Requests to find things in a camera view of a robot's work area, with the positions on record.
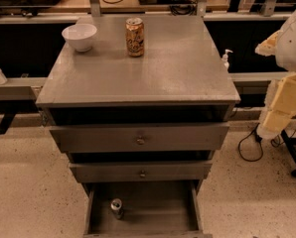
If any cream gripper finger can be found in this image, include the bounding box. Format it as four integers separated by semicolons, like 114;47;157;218
255;30;281;57
257;72;296;139

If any silver redbull can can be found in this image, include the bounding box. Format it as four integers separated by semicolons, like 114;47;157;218
110;198;124;219

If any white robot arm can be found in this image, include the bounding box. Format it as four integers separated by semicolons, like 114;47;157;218
255;10;296;139

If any grey top drawer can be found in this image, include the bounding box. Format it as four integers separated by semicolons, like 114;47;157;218
51;122;229;153

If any orange soda can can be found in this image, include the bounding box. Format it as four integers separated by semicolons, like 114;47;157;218
125;17;144;57

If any grey wooden drawer cabinet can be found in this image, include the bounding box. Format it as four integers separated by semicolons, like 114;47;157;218
35;14;241;238

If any grey middle drawer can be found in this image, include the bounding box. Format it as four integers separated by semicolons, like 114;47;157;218
70;161;212;183

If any grey open bottom drawer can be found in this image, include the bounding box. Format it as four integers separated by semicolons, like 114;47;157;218
83;180;213;238

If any black wheeled stand leg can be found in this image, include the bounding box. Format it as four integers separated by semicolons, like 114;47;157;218
281;130;296;178

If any white ceramic bowl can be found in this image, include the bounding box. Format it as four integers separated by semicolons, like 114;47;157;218
62;24;97;52

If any black floor cable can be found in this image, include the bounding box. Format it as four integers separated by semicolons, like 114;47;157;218
237;112;296;163

